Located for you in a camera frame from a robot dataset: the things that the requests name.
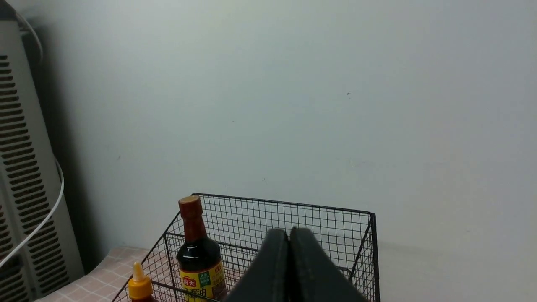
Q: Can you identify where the yellow-capped red sauce bottle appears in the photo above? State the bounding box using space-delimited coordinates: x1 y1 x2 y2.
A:
128 262 158 302

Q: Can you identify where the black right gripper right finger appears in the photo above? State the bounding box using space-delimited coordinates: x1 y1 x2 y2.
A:
288 227 368 302

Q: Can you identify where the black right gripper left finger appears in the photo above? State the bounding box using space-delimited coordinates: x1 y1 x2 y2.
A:
226 229 289 302

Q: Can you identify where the dark soy sauce bottle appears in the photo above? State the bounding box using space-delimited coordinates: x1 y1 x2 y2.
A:
177 195 228 302

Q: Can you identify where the pink checkered tablecloth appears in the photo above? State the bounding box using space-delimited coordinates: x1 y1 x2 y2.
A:
38 246 187 302

